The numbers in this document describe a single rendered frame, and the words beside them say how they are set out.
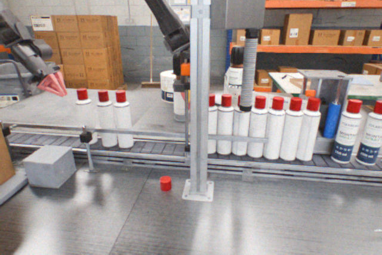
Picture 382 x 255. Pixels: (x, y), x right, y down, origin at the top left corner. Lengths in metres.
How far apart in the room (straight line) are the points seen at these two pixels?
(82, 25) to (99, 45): 0.37
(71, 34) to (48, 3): 2.10
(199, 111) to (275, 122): 0.27
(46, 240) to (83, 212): 0.10
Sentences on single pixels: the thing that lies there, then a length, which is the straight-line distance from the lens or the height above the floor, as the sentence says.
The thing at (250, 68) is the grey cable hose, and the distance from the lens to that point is 0.62.
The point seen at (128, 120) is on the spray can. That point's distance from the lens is 0.83.
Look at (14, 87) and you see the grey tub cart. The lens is 3.07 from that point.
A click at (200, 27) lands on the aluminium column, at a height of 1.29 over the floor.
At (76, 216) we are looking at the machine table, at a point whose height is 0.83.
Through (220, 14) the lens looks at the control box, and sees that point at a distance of 0.54.
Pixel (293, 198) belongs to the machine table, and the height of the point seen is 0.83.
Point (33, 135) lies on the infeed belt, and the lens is 1.12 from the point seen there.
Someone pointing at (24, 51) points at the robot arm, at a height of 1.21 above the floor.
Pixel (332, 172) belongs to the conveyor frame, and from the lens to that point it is 0.86.
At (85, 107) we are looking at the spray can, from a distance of 0.88.
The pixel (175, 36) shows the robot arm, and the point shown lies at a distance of 0.77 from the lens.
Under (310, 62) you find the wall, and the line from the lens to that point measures 5.46.
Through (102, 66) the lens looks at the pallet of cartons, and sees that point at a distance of 4.14.
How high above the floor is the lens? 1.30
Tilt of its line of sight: 21 degrees down
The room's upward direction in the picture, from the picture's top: straight up
